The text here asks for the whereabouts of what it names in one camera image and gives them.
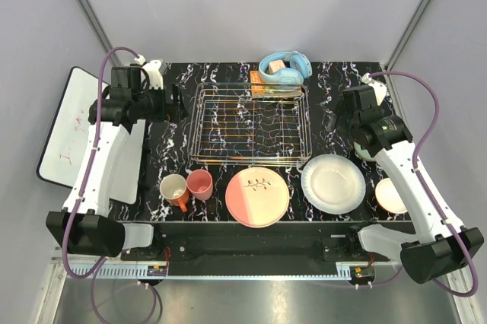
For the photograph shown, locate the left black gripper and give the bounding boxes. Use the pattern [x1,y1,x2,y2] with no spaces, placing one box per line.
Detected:
[134,82,188,122]

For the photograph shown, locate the pale green bowl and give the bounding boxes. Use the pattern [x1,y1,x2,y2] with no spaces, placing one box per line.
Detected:
[354,142,376,163]

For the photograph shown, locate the white scalloped plate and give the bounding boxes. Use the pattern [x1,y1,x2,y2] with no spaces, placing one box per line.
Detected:
[301,154,366,214]

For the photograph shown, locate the orange bowl white inside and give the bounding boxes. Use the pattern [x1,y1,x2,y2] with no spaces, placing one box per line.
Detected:
[375,178,407,214]

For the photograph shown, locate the pink and cream plate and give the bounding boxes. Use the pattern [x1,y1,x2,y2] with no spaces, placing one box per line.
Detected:
[225,167,290,228]

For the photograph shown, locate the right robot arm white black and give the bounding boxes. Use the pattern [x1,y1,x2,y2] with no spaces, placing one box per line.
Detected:
[328,85,484,284]

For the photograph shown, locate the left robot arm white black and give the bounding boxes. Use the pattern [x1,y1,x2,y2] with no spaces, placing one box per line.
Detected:
[46,60,188,260]

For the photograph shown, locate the blue headphones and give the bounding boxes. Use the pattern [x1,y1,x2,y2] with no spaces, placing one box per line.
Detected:
[258,51,313,85]

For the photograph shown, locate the orange book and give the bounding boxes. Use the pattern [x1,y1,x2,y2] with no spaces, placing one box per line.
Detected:
[250,71,303,98]

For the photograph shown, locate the pink cup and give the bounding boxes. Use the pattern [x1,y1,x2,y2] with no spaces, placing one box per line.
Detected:
[186,169,213,201]

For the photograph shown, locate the orange mug white inside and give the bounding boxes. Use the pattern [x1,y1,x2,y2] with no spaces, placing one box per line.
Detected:
[159,174,190,212]

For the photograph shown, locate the pink cube box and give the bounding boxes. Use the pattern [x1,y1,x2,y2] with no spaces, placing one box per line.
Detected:
[267,59,285,75]

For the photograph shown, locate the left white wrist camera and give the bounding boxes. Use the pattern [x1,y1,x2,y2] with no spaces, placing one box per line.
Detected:
[130,56,164,89]

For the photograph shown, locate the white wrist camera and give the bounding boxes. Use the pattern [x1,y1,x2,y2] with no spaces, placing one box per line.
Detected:
[130,56,164,89]
[361,73,387,106]

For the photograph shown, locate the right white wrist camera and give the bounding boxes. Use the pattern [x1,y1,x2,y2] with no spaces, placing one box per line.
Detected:
[361,73,387,106]

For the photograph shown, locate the metal wire dish rack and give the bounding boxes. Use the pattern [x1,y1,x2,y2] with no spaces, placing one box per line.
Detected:
[188,82,312,167]

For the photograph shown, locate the white whiteboard black frame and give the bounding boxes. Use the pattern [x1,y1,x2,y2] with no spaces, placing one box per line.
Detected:
[37,67,145,205]

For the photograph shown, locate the aluminium cable duct rail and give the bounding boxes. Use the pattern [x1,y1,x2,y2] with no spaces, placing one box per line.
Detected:
[49,255,377,281]

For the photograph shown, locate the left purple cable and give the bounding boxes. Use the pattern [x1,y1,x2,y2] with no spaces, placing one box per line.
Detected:
[60,46,164,323]

